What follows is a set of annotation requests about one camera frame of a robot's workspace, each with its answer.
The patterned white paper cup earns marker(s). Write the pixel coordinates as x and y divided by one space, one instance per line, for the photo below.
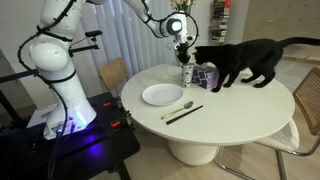
186 78

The wooden pegboard with shelves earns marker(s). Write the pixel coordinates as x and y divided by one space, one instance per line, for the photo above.
283 20

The books on wall shelf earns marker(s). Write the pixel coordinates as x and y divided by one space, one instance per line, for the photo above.
218 26

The black cat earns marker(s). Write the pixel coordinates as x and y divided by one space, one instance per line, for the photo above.
246 55

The black chopstick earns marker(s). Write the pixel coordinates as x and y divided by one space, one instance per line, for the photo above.
195 109
180 117

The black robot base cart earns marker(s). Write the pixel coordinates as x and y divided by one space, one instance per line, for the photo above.
100 156

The flowers in vase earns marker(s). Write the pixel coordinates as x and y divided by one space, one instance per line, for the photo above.
183 6

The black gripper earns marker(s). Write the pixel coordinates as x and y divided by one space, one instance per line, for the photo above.
182 49

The plain wooden chair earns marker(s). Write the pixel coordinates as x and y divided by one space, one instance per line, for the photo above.
113 73

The white round plate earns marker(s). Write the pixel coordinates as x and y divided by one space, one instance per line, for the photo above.
162 94

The tall white vase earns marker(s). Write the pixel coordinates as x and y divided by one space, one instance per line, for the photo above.
190 33

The white pleated curtain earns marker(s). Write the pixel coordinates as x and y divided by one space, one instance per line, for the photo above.
133 43

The purple patterned tissue box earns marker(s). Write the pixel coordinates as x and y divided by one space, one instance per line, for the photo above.
203 78

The cane back chrome chair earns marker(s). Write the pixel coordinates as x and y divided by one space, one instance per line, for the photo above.
310 100

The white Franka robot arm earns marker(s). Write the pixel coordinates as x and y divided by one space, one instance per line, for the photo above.
53 60

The black camera stand bar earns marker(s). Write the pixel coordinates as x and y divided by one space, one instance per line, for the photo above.
85 49

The white table pedestal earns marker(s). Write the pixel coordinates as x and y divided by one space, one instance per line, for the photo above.
193 153

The black camera on stand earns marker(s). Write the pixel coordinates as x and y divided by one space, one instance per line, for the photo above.
93 33

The white paper sheet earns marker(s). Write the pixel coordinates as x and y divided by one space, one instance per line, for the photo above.
40 116

